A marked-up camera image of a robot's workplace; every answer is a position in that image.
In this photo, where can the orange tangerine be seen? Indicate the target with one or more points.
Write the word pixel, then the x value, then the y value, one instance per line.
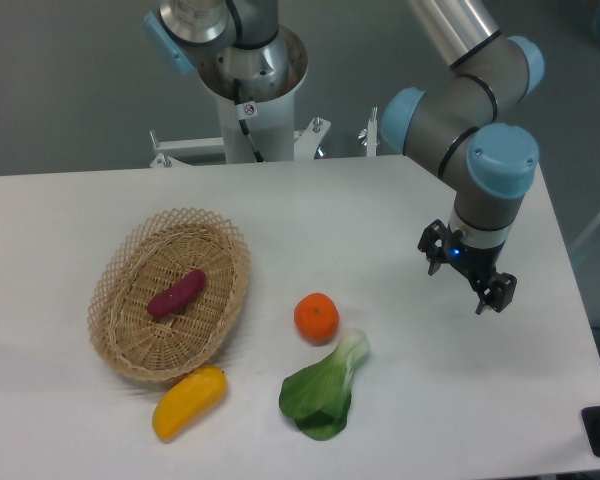
pixel 317 318

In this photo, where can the green bok choy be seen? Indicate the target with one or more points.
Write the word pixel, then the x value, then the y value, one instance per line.
pixel 318 397

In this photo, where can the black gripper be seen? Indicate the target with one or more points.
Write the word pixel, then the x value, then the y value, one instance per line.
pixel 474 254

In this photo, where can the yellow mango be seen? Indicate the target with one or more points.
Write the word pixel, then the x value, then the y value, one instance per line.
pixel 189 398

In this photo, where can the purple sweet potato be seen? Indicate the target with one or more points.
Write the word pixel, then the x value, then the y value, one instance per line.
pixel 178 295

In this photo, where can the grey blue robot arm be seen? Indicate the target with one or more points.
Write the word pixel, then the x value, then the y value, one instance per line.
pixel 455 135

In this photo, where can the woven wicker basket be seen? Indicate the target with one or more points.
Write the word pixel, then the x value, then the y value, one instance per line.
pixel 153 257

